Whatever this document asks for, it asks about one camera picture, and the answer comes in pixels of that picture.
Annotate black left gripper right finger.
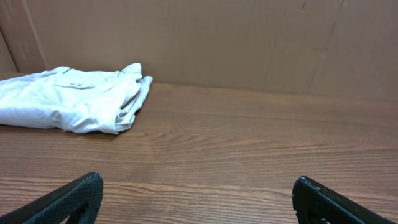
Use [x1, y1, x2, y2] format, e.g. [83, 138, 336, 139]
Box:
[292, 176, 395, 224]

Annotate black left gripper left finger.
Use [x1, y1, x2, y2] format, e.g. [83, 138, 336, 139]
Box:
[1, 172, 104, 224]

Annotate folded beige trousers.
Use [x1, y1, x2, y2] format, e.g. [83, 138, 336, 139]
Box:
[1, 63, 153, 134]

